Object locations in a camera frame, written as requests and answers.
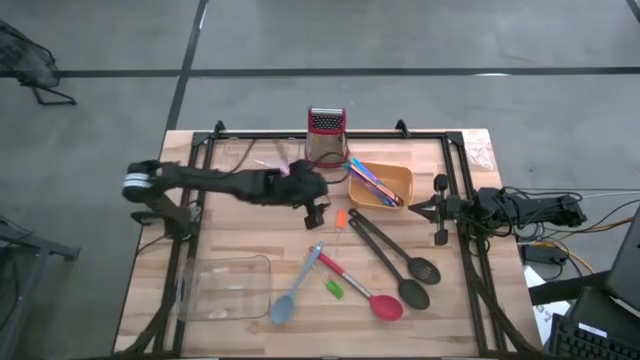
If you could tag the white paper sheet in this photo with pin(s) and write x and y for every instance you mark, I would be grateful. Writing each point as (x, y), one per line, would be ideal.
(550, 315)

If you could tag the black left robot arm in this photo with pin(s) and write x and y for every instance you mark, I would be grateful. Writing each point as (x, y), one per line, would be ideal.
(210, 182)

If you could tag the black power adapter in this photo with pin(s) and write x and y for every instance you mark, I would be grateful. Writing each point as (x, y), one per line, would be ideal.
(545, 254)

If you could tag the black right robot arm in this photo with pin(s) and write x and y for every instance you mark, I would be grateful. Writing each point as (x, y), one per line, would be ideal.
(535, 212)

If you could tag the bundle of coloured utensils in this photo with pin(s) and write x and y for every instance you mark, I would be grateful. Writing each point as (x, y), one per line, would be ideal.
(367, 186)

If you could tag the dark laptop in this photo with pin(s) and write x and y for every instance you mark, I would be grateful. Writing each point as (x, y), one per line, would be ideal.
(627, 270)

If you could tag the yellow plastic bin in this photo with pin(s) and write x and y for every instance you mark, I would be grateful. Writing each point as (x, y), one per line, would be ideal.
(400, 182)

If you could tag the iridescent rainbow cutlery piece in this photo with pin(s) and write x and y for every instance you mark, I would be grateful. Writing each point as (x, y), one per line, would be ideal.
(357, 176)
(390, 192)
(365, 170)

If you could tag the clear plastic bag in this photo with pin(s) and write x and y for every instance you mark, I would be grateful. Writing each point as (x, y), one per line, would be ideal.
(479, 150)

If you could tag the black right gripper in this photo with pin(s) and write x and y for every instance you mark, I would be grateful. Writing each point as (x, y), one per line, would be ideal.
(450, 209)

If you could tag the black slotted serving spoon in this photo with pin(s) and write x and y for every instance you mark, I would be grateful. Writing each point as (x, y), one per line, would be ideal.
(425, 272)

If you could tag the black mesh chair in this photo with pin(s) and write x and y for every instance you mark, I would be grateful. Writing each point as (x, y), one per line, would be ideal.
(25, 60)

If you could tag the pink small clip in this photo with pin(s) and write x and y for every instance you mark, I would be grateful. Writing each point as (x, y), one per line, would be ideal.
(285, 169)

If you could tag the orange small clip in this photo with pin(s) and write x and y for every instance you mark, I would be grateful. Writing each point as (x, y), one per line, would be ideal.
(341, 218)

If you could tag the grey metal stand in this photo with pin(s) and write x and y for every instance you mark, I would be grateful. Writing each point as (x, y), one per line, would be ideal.
(30, 240)

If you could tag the black keyboard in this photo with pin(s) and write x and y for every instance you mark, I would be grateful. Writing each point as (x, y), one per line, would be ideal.
(585, 345)

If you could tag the grey-blue silicone spoon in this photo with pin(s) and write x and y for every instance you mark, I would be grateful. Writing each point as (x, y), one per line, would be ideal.
(282, 310)

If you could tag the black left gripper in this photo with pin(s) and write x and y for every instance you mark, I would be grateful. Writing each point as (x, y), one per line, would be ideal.
(310, 187)

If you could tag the black solid serving spoon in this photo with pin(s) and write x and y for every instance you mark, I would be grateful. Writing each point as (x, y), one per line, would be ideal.
(414, 295)

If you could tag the clear plastic container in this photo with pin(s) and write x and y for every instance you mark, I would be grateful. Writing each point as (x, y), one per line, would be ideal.
(235, 155)
(225, 290)

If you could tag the red steel box grater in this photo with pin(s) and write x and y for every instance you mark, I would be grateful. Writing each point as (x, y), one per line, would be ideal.
(327, 130)

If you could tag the green small clip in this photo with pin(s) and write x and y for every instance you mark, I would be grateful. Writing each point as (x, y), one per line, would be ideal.
(335, 290)

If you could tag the black aluminium table frame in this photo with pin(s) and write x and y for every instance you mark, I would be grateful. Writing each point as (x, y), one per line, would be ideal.
(400, 135)

